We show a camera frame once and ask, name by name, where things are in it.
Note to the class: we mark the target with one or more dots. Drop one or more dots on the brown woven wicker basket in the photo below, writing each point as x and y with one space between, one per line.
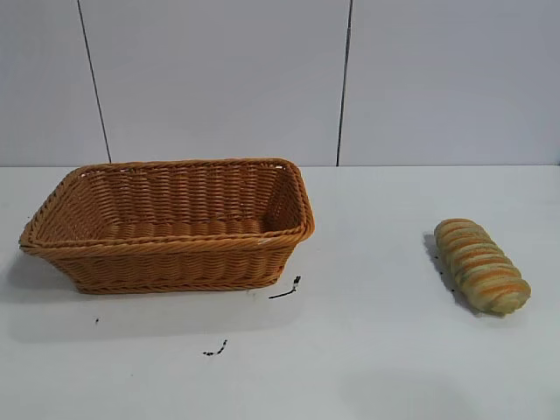
175 262

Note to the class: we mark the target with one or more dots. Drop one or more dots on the long striped bread loaf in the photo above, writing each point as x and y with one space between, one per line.
477 267

